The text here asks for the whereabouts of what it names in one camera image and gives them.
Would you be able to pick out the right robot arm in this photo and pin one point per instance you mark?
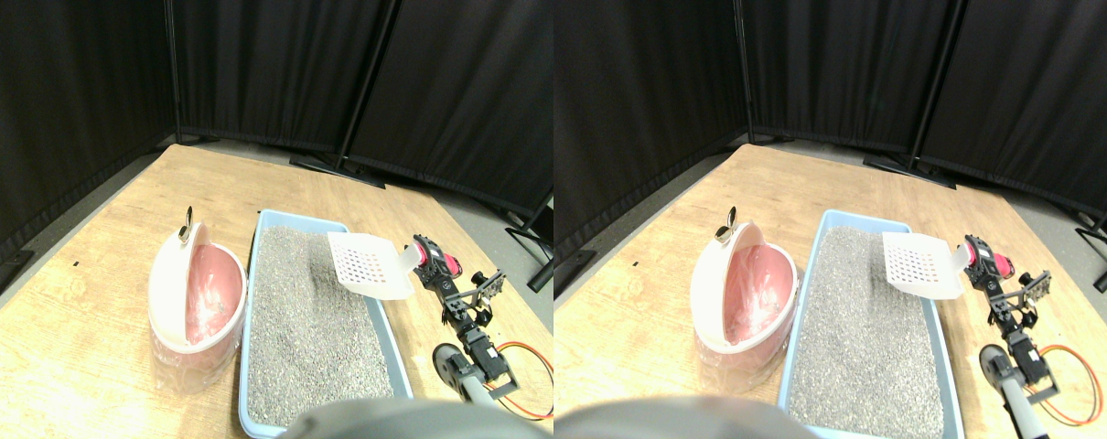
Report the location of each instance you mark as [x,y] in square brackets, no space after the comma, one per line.
[1025,357]
[480,352]

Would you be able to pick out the black curtain stand foot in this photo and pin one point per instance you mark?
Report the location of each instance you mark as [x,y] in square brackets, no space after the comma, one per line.
[572,274]
[338,172]
[521,233]
[1098,236]
[910,172]

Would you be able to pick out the blue litter tray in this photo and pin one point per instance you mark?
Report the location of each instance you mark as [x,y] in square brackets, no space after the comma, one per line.
[860,338]
[311,338]

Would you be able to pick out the white bin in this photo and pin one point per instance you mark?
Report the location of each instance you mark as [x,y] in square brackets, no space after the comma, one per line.
[718,293]
[174,293]

